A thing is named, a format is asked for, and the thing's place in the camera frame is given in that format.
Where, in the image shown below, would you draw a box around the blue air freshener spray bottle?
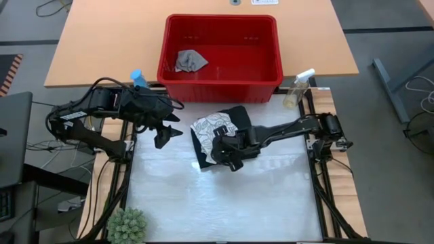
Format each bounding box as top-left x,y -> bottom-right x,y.
130,69 -> 150,89

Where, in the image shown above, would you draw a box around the small grey cloth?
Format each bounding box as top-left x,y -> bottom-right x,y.
174,49 -> 210,73

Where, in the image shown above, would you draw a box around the black aluminium table frame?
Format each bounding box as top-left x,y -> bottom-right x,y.
77,86 -> 366,244

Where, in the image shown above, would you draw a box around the grey metal table leg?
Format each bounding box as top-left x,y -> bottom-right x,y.
372,50 -> 434,123

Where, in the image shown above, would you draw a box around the green artificial plant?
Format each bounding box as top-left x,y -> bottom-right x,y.
106,207 -> 149,244

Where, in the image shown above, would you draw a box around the white floor cable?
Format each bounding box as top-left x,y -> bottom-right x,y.
405,75 -> 434,115

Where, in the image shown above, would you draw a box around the black side stand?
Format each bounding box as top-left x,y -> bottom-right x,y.
0,162 -> 90,244

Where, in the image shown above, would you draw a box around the dark blue jeans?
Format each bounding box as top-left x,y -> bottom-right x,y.
190,104 -> 262,169

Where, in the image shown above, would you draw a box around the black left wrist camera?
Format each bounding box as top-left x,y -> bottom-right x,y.
154,130 -> 170,150

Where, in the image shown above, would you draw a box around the black floor cable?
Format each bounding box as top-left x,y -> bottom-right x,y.
35,0 -> 74,18

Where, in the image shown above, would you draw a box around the red plastic laundry bin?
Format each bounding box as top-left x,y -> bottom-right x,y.
156,13 -> 284,104

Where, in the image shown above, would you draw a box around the light wooden desk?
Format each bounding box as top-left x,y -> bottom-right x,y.
43,0 -> 360,89

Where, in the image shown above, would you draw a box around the wooden desk corner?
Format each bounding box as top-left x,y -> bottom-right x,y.
416,0 -> 434,26

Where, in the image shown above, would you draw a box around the clear spray bottle white trigger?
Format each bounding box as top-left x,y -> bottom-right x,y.
283,68 -> 315,109

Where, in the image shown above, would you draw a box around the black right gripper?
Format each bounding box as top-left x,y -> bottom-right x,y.
210,125 -> 254,172

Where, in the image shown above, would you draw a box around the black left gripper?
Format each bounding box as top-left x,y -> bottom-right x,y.
120,87 -> 184,138

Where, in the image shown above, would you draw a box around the white leaf-print garment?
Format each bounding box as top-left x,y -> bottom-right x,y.
189,112 -> 240,165

